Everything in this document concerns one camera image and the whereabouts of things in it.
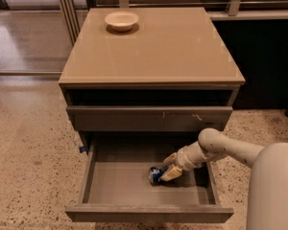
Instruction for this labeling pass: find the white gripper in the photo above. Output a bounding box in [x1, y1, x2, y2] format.
[159, 142, 206, 181]

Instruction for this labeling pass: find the blue pepsi can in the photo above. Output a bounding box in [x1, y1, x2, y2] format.
[149, 166, 168, 185]

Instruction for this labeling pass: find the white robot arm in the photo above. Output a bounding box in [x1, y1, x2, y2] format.
[160, 128, 288, 230]

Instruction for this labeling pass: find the open middle drawer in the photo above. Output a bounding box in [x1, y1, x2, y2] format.
[65, 135, 233, 223]

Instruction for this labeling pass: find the taupe drawer cabinet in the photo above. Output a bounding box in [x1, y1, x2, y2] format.
[59, 8, 245, 147]

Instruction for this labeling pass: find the white ceramic bowl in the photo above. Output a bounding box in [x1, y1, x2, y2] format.
[105, 11, 139, 32]

